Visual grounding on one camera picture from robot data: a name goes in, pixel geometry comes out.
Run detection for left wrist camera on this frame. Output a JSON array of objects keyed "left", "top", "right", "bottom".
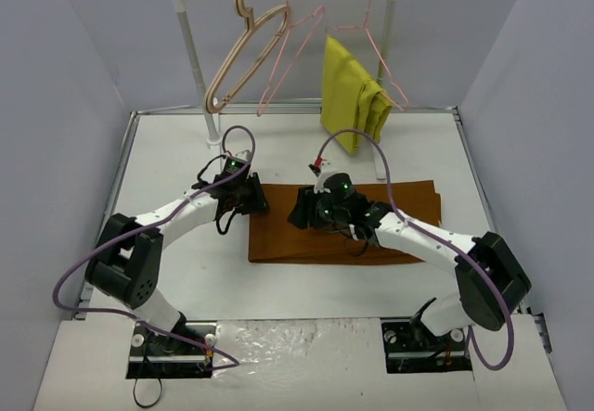
[{"left": 220, "top": 149, "right": 252, "bottom": 178}]

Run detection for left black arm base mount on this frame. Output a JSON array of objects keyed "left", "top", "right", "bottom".
[{"left": 124, "top": 320, "right": 217, "bottom": 408}]

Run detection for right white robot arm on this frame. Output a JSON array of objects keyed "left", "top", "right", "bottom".
[{"left": 288, "top": 186, "right": 532, "bottom": 349}]

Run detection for wooden clothes hanger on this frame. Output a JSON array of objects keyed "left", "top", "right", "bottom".
[{"left": 202, "top": 0, "right": 294, "bottom": 115}]

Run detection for yellow-green folded trousers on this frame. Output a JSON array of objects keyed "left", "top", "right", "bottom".
[{"left": 321, "top": 35, "right": 393, "bottom": 155}]

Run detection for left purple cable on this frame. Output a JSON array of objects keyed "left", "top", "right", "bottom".
[{"left": 51, "top": 125, "right": 259, "bottom": 368}]

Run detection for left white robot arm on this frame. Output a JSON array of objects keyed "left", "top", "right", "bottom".
[{"left": 84, "top": 173, "right": 269, "bottom": 353}]

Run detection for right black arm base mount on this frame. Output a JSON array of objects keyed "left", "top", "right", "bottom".
[{"left": 381, "top": 318, "right": 472, "bottom": 374}]

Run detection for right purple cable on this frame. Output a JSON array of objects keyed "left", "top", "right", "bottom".
[{"left": 313, "top": 128, "right": 515, "bottom": 371}]

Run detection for purple cable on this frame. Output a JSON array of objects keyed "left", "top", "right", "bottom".
[
  {"left": 51, "top": 125, "right": 259, "bottom": 368},
  {"left": 313, "top": 128, "right": 515, "bottom": 371}
]

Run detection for pink wire hanger, empty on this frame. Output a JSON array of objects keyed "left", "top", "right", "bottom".
[{"left": 257, "top": 0, "right": 326, "bottom": 119}]

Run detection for pink wire hanger holding trousers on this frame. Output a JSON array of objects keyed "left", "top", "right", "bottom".
[{"left": 326, "top": 0, "right": 409, "bottom": 112}]

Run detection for brown trousers with striped waistband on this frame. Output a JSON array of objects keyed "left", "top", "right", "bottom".
[{"left": 248, "top": 180, "right": 442, "bottom": 266}]

